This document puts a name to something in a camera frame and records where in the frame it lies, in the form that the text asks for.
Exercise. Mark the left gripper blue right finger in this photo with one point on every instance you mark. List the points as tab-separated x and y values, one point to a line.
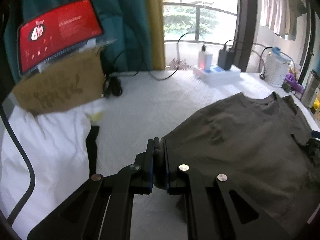
167	170

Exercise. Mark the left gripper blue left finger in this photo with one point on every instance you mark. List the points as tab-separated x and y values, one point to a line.
147	177

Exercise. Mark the dark olive t-shirt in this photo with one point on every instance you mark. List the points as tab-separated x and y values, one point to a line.
262	145

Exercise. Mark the white power strip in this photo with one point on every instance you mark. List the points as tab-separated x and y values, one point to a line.
216	73

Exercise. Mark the white charger plug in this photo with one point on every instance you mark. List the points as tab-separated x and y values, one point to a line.
204	59

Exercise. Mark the white folded cloth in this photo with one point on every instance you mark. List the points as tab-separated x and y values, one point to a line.
55	144

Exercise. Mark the black charger brick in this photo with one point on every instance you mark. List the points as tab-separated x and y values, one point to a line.
225	58

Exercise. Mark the brown cardboard box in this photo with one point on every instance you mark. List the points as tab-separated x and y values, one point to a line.
73	81

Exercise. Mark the white perforated basket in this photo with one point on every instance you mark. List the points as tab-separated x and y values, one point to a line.
276	68

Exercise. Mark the teal curtain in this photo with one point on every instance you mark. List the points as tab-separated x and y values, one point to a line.
125	21

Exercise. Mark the balcony railing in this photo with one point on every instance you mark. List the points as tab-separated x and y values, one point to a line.
196	23

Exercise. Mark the purple plush toy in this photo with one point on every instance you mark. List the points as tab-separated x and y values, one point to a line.
291	80

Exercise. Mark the yellow curtain left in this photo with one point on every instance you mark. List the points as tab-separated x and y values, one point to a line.
154	10

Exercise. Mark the stainless steel thermos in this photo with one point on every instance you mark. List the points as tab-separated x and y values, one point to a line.
311	90

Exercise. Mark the red screen tablet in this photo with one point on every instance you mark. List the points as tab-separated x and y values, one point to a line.
54	32

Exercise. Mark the hanging pink garment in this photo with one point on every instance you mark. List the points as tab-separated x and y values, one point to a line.
274	15

